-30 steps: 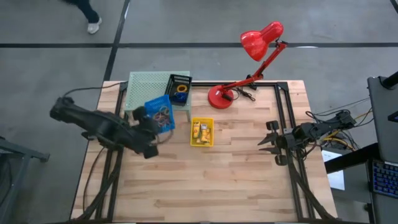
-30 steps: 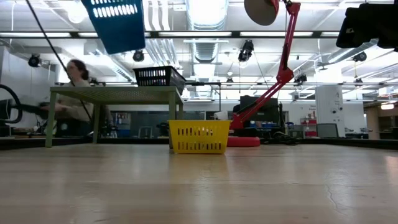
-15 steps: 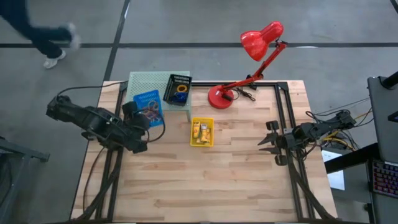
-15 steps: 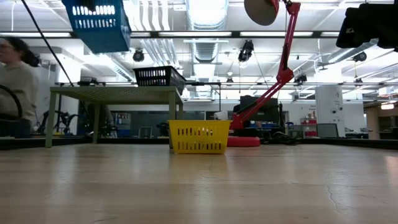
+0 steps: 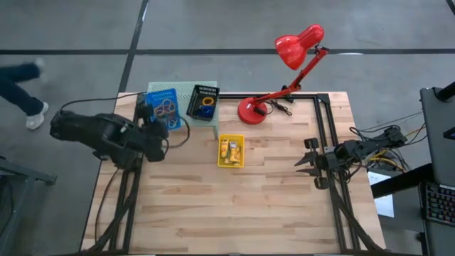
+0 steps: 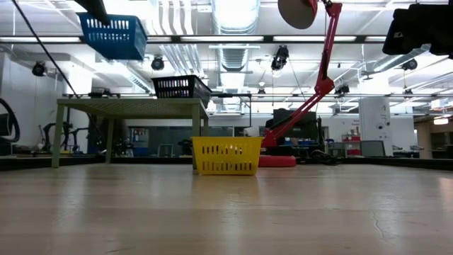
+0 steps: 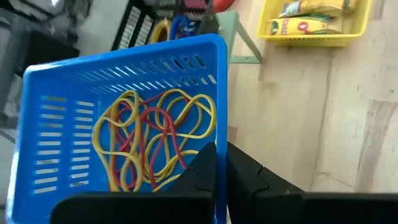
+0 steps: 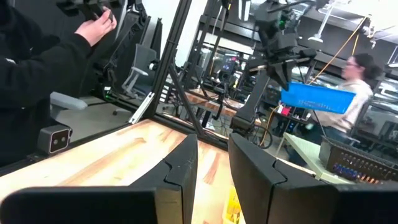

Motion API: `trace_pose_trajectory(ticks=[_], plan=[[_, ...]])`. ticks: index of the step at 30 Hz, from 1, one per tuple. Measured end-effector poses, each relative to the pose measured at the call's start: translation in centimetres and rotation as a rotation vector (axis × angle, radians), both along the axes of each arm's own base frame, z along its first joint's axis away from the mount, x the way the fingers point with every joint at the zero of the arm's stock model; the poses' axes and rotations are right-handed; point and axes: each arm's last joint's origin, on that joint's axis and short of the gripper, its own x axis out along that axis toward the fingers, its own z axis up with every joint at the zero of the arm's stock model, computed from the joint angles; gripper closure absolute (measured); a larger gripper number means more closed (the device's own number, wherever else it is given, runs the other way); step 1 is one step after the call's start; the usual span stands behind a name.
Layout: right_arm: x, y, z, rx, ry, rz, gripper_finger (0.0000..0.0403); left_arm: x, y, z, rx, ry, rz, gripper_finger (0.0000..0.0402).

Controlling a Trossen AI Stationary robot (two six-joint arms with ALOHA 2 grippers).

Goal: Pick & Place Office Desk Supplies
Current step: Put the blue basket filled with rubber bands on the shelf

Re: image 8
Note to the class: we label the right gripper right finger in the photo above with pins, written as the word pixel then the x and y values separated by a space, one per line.
pixel 258 186

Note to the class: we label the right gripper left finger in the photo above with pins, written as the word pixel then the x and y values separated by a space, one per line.
pixel 180 193

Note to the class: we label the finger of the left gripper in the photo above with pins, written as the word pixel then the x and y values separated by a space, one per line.
pixel 288 73
pixel 276 71

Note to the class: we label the yellow plastic basket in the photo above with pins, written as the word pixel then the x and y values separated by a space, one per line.
pixel 233 205

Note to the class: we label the blue plastic basket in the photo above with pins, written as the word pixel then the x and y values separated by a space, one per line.
pixel 317 98

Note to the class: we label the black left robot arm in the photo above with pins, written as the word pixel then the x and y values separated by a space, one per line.
pixel 253 93

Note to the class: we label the grey office chair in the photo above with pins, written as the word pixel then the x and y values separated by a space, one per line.
pixel 140 68

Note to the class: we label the wooden background table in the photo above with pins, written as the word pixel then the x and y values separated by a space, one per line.
pixel 214 105

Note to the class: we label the person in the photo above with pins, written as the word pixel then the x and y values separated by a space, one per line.
pixel 354 99
pixel 28 77

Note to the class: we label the grey chair armrest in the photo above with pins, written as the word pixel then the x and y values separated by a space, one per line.
pixel 66 102

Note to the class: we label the person's hand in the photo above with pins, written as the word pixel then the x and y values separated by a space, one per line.
pixel 96 28

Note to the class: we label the black handheld device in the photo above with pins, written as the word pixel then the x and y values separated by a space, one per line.
pixel 90 7

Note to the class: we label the black aluminium table frame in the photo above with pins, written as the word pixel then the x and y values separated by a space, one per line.
pixel 169 62

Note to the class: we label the silver table-level camera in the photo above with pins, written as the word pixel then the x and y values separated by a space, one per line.
pixel 56 140

